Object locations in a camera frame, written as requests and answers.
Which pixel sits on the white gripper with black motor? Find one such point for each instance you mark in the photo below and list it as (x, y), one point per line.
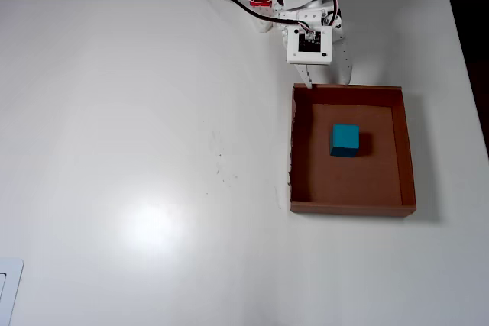
(343, 59)

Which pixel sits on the blue cube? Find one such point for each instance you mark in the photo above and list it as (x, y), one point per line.
(345, 137)

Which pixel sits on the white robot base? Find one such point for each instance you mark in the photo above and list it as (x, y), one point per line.
(263, 22)

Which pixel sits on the brown cardboard box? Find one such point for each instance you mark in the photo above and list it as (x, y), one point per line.
(344, 184)

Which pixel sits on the white flat device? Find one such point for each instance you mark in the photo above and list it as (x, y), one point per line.
(15, 284)

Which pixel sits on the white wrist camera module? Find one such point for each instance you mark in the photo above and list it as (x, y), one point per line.
(309, 45)

